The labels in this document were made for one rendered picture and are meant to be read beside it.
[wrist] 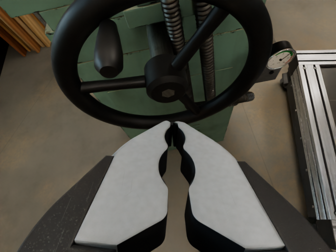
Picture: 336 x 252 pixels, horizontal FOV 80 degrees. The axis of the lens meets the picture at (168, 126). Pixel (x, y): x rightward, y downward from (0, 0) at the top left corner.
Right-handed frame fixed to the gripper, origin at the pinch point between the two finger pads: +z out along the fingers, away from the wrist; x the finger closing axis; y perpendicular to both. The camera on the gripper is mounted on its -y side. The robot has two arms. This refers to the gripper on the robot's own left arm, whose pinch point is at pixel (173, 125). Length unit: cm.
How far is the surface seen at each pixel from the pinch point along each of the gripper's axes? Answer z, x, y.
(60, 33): 10.6, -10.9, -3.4
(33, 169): 76, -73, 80
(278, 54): 35.3, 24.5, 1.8
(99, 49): 6.6, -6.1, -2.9
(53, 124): 99, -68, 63
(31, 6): 29.2, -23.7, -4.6
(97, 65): 5.9, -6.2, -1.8
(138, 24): 22.3, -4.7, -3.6
